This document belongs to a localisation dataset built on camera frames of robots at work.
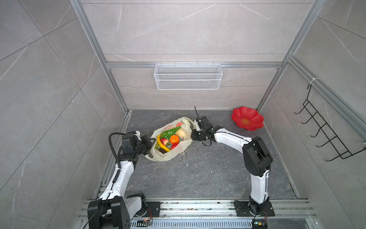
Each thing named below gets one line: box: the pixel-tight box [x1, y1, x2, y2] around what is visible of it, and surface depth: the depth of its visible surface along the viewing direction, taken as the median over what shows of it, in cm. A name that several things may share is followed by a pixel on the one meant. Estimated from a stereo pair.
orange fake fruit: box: [169, 134, 180, 144], surface depth 100 cm
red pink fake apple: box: [160, 137, 169, 146], surface depth 97 cm
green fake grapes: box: [159, 125, 182, 140], surface depth 101 cm
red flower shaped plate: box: [231, 106, 265, 131], surface depth 116 cm
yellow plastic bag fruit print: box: [142, 117, 196, 162], surface depth 91 cm
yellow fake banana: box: [157, 134, 171, 153], surface depth 97 cm
